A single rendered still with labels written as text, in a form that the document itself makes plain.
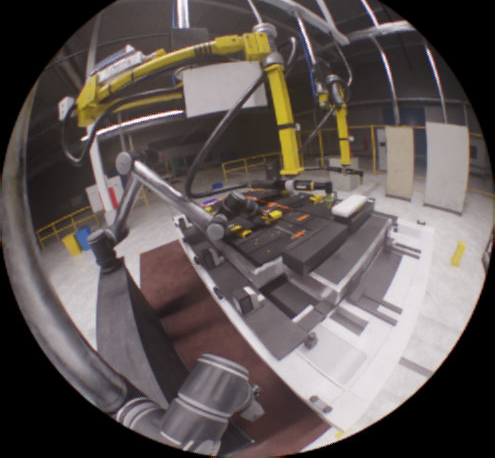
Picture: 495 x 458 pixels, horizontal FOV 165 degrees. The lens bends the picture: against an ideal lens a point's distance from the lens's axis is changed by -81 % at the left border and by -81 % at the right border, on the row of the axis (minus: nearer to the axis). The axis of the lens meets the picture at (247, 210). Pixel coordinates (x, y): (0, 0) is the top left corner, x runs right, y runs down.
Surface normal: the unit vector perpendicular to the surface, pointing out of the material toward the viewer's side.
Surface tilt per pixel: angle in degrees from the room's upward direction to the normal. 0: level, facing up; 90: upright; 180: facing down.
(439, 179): 90
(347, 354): 0
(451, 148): 90
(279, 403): 0
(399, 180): 90
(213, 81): 90
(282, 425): 0
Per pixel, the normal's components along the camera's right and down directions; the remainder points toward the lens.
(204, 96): 0.11, 0.33
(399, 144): -0.83, 0.32
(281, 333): -0.17, -0.92
